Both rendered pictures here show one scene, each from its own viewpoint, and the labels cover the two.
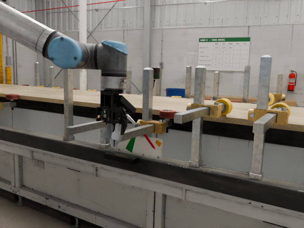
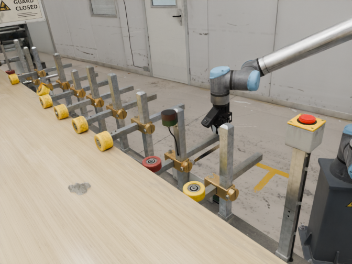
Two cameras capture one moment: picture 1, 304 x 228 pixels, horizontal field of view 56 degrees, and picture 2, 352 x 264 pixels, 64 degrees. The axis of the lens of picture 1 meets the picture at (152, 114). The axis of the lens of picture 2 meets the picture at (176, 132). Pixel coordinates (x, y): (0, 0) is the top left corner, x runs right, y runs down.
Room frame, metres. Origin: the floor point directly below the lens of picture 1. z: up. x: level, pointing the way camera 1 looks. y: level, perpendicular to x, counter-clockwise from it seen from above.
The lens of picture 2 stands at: (2.29, 0.37, 1.57)
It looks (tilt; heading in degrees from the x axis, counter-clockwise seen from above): 28 degrees down; 200
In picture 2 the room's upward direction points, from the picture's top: 5 degrees counter-clockwise
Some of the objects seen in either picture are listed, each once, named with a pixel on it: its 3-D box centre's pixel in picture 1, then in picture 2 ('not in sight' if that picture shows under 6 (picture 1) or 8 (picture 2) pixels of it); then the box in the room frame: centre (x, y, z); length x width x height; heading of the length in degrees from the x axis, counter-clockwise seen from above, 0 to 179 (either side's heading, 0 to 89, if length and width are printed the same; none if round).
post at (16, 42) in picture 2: not in sight; (23, 65); (0.18, -1.92, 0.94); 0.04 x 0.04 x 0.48; 60
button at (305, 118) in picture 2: not in sight; (306, 120); (1.57, 0.46, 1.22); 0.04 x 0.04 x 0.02
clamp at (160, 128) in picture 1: (151, 125); (177, 161); (1.30, 0.00, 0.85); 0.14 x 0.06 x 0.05; 60
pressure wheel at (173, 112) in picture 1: (167, 121); (152, 171); (1.41, -0.08, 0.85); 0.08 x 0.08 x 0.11
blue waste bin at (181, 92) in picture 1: (176, 102); not in sight; (7.14, -0.61, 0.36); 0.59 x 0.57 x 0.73; 156
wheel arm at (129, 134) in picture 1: (146, 129); (186, 154); (1.24, 0.02, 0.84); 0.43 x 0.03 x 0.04; 150
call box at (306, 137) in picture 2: not in sight; (304, 133); (1.57, 0.46, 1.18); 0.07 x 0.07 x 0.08; 60
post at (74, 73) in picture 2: not in sight; (81, 103); (0.81, -0.84, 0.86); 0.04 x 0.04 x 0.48; 60
